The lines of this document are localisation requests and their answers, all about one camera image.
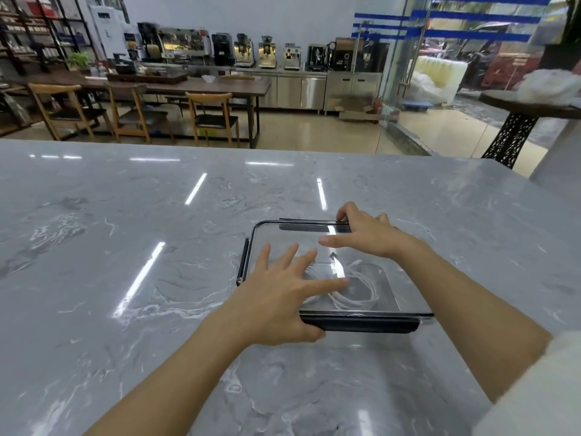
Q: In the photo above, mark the clear storage box black clips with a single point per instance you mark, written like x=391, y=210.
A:
x=272, y=240

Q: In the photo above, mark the brown and black coffee machine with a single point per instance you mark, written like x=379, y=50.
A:
x=345, y=54

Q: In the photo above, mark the green potted plant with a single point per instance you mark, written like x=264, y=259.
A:
x=81, y=61

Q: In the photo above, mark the cream sofa plastic wrapped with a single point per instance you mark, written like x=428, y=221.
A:
x=438, y=79

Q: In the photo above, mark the white plastic bag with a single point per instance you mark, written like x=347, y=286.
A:
x=551, y=86

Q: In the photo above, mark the person's left hand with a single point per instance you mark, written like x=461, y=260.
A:
x=268, y=304

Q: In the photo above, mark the person's right hand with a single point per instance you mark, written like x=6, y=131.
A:
x=374, y=236

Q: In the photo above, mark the person's left thumb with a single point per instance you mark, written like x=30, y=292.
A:
x=312, y=331

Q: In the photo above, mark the person's left middle finger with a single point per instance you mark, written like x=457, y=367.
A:
x=305, y=265

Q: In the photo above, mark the white poster board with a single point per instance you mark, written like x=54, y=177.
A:
x=106, y=29

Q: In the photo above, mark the tall black coffee machine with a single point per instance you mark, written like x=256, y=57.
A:
x=147, y=40

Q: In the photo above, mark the black boxy coffee machine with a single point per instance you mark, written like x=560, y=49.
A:
x=222, y=49

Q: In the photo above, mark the person's right forearm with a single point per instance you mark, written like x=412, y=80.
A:
x=467, y=313

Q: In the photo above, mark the person's right thumb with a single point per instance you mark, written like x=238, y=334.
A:
x=340, y=242

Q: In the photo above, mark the dark wooden tea tray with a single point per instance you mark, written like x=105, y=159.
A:
x=150, y=77

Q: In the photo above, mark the long dark wooden table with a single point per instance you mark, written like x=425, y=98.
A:
x=213, y=88

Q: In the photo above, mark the blue wheeled dolly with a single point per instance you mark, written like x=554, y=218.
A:
x=415, y=105

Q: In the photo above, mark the round table ornate black base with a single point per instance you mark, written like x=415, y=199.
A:
x=513, y=127

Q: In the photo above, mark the small silver espresso machine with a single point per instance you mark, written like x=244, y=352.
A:
x=293, y=58

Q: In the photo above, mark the open cardboard box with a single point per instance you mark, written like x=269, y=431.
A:
x=358, y=111

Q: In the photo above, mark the red fire extinguisher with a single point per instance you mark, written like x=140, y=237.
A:
x=379, y=106

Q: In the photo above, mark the wooden chair black seat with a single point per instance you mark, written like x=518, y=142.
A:
x=213, y=117
x=136, y=114
x=59, y=108

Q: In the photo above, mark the large chrome espresso machine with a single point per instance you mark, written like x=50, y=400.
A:
x=184, y=43

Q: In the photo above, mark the black espresso machine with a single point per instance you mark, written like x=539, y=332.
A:
x=317, y=58

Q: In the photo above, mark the stainless steel counter cabinet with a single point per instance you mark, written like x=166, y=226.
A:
x=313, y=90

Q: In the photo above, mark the black metal shelf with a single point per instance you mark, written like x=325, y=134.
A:
x=41, y=27

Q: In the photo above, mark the person's left forearm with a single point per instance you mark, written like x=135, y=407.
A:
x=181, y=381

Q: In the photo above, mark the person's left little finger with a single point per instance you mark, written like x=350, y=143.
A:
x=264, y=258

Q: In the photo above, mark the white sleeve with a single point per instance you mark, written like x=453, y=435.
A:
x=540, y=390

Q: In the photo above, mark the glass door blue stripes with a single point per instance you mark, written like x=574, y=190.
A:
x=408, y=63

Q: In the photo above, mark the silver coffee machine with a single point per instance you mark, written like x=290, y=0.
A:
x=267, y=53
x=243, y=49

